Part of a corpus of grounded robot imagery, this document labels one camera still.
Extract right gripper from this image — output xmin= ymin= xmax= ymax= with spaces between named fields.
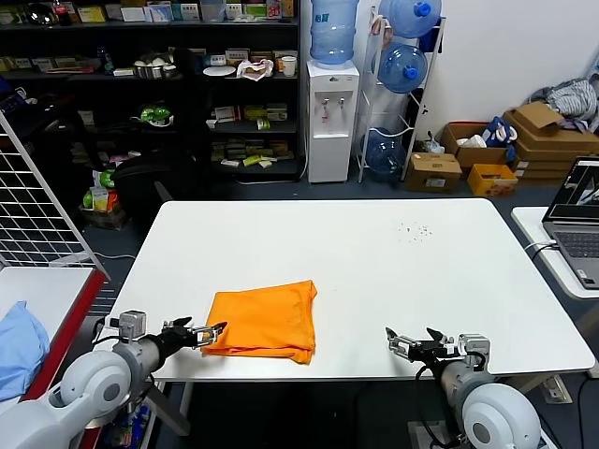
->
xmin=385 ymin=326 xmax=460 ymax=367

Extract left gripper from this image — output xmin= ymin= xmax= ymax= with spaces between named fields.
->
xmin=160 ymin=315 xmax=229 ymax=351

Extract orange t-shirt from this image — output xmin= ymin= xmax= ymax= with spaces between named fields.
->
xmin=200 ymin=279 xmax=318 ymax=365

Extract pile of grey clothes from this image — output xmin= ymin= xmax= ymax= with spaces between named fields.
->
xmin=526 ymin=77 xmax=599 ymax=135

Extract white floor power strip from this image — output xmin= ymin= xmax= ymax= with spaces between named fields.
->
xmin=406 ymin=419 xmax=453 ymax=449

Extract red-edged white table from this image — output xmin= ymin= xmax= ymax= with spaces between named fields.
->
xmin=0 ymin=266 xmax=109 ymax=431

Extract black office chair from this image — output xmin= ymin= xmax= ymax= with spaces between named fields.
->
xmin=111 ymin=152 xmax=197 ymax=221

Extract basket of snack packs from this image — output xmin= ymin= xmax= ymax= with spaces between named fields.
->
xmin=79 ymin=170 xmax=127 ymax=230

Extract white side table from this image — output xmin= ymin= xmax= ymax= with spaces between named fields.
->
xmin=510 ymin=205 xmax=599 ymax=300

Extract closed brown cardboard box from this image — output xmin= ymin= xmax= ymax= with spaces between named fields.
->
xmin=404 ymin=152 xmax=463 ymax=194

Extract yellow cardboard box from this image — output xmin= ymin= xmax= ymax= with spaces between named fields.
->
xmin=466 ymin=163 xmax=519 ymax=197

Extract light blue cloth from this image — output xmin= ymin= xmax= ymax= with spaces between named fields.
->
xmin=0 ymin=300 xmax=51 ymax=403

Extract grey laptop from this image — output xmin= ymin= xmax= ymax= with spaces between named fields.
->
xmin=541 ymin=155 xmax=599 ymax=290

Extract blue water bottle lying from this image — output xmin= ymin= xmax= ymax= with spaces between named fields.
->
xmin=364 ymin=126 xmax=407 ymax=177
xmin=376 ymin=41 xmax=429 ymax=94
xmin=377 ymin=0 xmax=443 ymax=39

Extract open brown cardboard box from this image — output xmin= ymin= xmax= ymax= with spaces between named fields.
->
xmin=440 ymin=121 xmax=509 ymax=169

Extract green packaged goods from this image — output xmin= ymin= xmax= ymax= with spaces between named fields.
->
xmin=129 ymin=106 xmax=173 ymax=127

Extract white bottle rack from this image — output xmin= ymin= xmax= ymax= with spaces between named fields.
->
xmin=358 ymin=4 xmax=446 ymax=183

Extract blue white bag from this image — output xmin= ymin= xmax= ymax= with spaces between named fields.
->
xmin=481 ymin=115 xmax=519 ymax=149

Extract white water dispenser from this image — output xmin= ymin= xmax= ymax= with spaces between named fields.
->
xmin=305 ymin=59 xmax=360 ymax=184

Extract black storage shelf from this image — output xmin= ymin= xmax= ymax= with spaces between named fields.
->
xmin=0 ymin=0 xmax=301 ymax=183

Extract stack of flat cardboard boxes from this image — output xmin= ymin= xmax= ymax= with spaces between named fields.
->
xmin=503 ymin=101 xmax=599 ymax=181

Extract metal bowl with buns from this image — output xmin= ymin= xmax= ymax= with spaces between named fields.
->
xmin=132 ymin=53 xmax=178 ymax=80

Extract white pink plastic bag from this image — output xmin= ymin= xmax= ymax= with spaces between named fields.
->
xmin=235 ymin=58 xmax=274 ymax=83

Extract blue water bottle upright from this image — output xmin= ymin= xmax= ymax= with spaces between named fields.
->
xmin=310 ymin=0 xmax=360 ymax=71

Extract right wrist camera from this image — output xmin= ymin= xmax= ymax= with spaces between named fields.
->
xmin=457 ymin=333 xmax=491 ymax=373

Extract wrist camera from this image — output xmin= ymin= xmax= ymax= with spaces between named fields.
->
xmin=110 ymin=310 xmax=147 ymax=342
xmin=457 ymin=333 xmax=491 ymax=373

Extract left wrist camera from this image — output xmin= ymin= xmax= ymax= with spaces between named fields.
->
xmin=110 ymin=310 xmax=147 ymax=342

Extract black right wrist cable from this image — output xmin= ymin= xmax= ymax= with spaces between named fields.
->
xmin=415 ymin=364 xmax=462 ymax=448

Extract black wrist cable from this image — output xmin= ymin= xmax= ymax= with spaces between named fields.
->
xmin=92 ymin=317 xmax=121 ymax=347
xmin=415 ymin=364 xmax=462 ymax=448

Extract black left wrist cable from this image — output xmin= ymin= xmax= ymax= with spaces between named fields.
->
xmin=92 ymin=317 xmax=121 ymax=347

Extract white wire grid panel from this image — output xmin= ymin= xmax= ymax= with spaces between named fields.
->
xmin=0 ymin=111 xmax=113 ymax=282

